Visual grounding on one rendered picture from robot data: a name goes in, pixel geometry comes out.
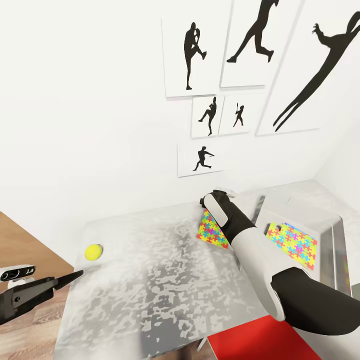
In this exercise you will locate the swivel chair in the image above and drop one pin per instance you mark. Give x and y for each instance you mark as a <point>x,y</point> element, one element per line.
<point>262,339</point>

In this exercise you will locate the tennis ball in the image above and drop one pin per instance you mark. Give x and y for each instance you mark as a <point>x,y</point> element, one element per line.
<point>93,252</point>

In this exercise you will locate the sliding door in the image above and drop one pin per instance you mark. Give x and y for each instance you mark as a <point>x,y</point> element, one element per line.
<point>19,247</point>

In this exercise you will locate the toy box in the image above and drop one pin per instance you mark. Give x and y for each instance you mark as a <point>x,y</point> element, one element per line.
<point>331,265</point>

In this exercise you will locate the jigsaw puzzle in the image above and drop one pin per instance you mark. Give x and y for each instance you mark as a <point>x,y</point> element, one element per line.
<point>295,243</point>
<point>211,233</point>

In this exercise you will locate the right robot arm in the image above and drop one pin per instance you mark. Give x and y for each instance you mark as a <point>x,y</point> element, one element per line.
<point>327,319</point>

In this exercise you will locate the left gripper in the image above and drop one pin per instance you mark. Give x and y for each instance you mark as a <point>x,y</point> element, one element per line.
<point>23,298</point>

